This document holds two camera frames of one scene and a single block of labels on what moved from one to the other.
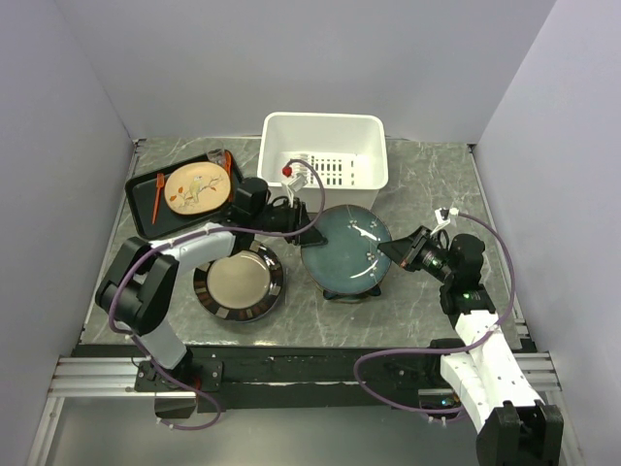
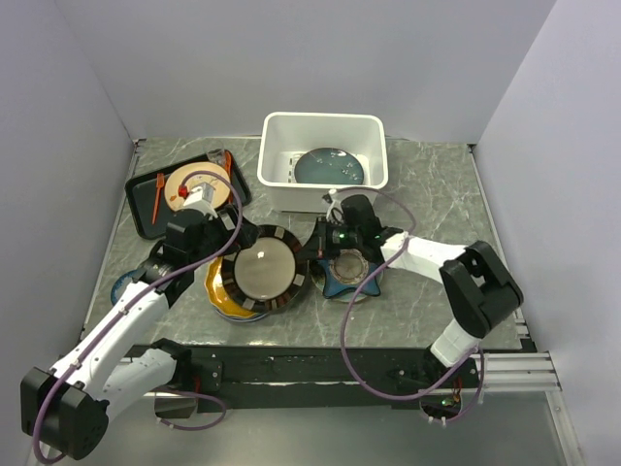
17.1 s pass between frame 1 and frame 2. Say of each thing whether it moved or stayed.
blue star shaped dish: moved
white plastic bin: stayed
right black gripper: moved
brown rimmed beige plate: moved
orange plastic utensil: stayed
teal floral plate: moved
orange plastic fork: stayed
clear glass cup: stayed
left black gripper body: moved
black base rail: stayed
